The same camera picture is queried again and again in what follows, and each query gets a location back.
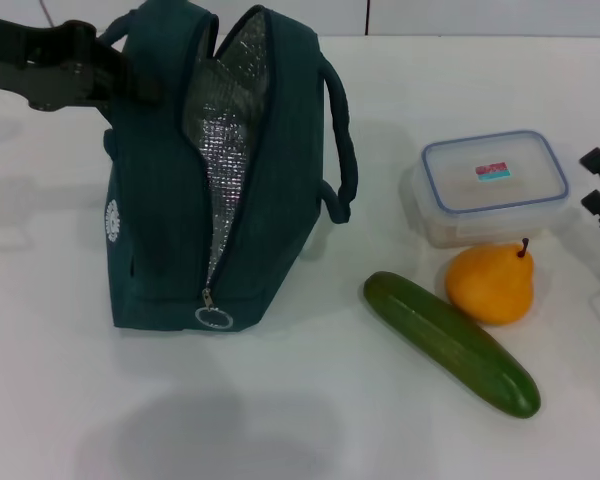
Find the dark teal insulated lunch bag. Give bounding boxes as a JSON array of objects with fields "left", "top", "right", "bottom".
[{"left": 102, "top": 0, "right": 359, "bottom": 334}]

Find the orange pear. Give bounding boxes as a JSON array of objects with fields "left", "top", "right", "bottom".
[{"left": 444, "top": 237, "right": 536, "bottom": 326}]

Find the green cucumber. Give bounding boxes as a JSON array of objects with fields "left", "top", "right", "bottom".
[{"left": 363, "top": 271, "right": 541, "bottom": 420}]

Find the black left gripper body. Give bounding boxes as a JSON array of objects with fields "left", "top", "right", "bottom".
[{"left": 0, "top": 13, "right": 99, "bottom": 112}]

